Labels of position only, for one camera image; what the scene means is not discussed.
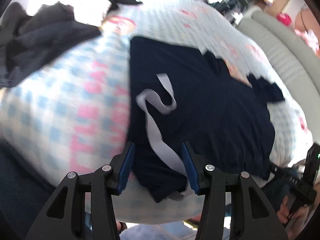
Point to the navy shorts with white stripes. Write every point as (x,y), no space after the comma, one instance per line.
(212,120)

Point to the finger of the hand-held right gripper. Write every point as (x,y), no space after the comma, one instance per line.
(287,177)

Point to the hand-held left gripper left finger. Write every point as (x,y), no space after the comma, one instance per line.
(126,170)

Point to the blue checked printed blanket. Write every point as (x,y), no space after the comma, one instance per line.
(62,105)

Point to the pink white plush toy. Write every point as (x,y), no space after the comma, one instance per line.
(308,38)

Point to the folded navy garment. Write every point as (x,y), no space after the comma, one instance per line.
(270,91)

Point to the person's light blue top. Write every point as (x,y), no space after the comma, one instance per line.
(155,232)

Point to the person's right hand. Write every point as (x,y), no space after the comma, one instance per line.
(283,215)

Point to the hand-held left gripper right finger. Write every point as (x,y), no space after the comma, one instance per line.
(190,167)

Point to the open closet with hanging clothes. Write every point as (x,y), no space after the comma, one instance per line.
(225,2)

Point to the black cloth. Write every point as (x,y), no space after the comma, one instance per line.
(45,42)

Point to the pink white frilly garment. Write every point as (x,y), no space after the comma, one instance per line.
(82,5)

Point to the round pink plush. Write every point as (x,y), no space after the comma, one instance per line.
(283,18)

